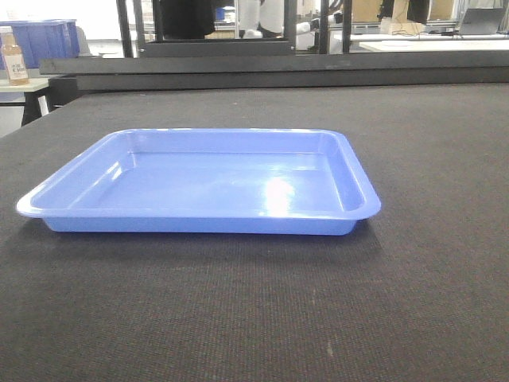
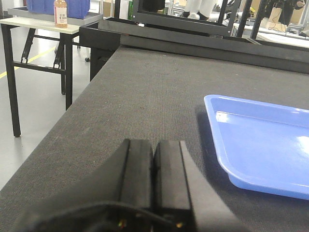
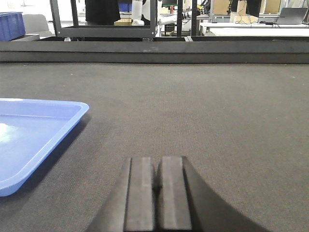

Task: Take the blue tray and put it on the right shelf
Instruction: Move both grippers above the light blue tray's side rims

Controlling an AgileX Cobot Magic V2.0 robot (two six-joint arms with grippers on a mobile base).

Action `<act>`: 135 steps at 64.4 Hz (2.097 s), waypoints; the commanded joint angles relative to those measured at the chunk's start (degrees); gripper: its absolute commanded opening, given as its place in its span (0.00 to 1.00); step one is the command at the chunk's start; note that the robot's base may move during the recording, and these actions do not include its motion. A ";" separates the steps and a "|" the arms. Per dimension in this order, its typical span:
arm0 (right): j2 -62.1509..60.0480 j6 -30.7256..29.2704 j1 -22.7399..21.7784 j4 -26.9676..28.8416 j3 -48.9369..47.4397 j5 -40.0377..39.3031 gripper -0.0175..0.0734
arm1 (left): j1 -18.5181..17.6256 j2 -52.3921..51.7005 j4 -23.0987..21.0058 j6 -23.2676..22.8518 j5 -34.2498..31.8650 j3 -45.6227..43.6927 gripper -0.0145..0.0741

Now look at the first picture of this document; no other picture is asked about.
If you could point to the blue plastic tray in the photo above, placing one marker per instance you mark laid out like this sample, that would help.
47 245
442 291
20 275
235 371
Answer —
209 180

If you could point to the grey laptop on desk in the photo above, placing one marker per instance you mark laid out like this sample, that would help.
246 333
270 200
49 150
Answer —
480 21

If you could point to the white background desk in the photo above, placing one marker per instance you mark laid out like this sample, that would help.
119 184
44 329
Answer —
399 43

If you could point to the black metal frame rack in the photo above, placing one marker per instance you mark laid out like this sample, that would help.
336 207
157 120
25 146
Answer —
184 29

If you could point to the amber bottle with label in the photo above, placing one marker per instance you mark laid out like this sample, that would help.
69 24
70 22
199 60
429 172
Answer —
13 59

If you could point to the blue crate in background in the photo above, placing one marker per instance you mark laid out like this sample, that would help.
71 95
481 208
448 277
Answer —
46 39

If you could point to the small white side table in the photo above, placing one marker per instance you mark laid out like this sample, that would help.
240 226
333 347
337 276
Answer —
33 91

